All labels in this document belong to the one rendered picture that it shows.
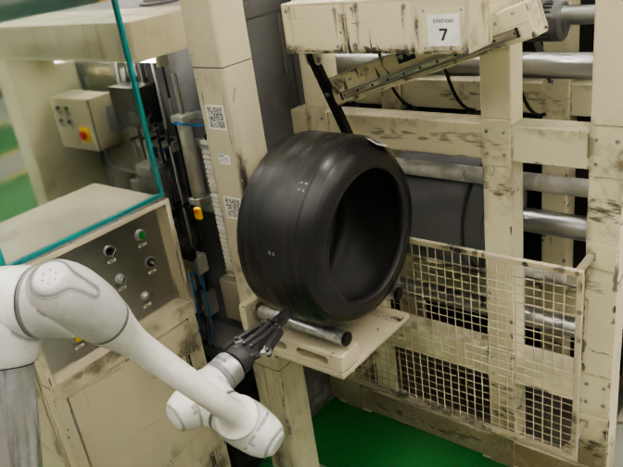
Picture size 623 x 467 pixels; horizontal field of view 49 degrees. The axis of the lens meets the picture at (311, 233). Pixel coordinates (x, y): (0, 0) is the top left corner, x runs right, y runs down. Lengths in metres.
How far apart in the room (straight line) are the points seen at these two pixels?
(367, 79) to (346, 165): 0.43
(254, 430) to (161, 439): 0.89
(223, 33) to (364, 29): 0.39
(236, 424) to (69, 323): 0.50
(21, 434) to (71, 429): 0.85
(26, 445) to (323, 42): 1.32
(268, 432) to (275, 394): 0.87
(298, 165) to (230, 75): 0.36
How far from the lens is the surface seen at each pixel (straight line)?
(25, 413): 1.37
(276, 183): 1.82
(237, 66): 2.03
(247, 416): 1.58
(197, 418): 1.69
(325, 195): 1.76
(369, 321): 2.24
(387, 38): 1.93
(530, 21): 1.89
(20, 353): 1.33
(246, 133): 2.06
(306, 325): 2.05
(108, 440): 2.30
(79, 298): 1.22
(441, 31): 1.84
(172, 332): 2.32
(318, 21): 2.06
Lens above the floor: 2.00
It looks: 24 degrees down
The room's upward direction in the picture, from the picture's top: 8 degrees counter-clockwise
